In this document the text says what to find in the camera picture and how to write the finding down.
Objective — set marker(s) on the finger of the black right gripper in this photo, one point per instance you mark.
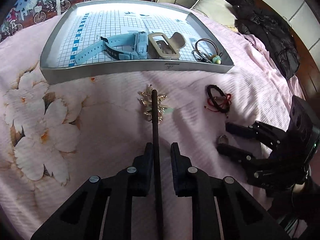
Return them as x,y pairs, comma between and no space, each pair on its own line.
266,134
236,155

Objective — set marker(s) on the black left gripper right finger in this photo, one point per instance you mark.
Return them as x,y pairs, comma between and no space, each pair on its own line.
221,208

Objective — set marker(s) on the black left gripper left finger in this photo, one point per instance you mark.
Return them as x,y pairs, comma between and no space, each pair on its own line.
101,208

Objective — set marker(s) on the dark wooden hair stick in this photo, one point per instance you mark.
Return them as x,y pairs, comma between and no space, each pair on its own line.
157,166

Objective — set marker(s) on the grey hair claw clip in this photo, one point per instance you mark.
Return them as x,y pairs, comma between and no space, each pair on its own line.
160,47

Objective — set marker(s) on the dark wooden headboard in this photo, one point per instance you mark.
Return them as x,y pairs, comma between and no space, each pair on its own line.
308,73

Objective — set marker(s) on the pink floral bed sheet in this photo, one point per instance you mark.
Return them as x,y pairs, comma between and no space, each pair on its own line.
53,138

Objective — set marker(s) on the black puffer jacket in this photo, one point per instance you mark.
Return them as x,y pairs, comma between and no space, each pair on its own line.
272,30

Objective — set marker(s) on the white pillow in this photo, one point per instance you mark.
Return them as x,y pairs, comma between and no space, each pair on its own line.
218,10

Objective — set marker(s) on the grey shallow tray box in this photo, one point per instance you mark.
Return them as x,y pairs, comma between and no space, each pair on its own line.
83,24

